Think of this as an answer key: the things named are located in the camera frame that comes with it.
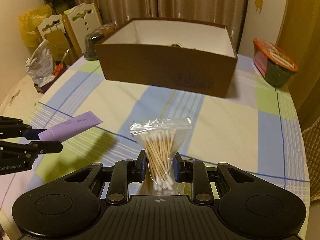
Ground brown cardboard box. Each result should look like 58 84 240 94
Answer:
94 17 238 98

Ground quilted tan chair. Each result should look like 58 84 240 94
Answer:
303 122 320 202

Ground cotton swab bag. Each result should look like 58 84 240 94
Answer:
129 117 192 196

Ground dark red tray box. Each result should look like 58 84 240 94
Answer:
34 63 67 94

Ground yellow plastic bag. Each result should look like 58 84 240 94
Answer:
18 4 52 48

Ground red instant noodle bowl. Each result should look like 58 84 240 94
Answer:
253 38 298 88

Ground purple cream tube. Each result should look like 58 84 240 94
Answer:
39 111 103 142

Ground crumpled white plastic bag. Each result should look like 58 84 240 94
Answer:
25 39 56 86

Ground dark purple scrunchie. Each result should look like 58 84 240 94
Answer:
170 43 184 48

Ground cardboard carton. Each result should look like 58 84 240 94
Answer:
44 29 75 66

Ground yellow curtain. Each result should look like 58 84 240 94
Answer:
278 0 319 130

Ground dark wrapped noodle bowl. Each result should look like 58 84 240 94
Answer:
84 23 117 61

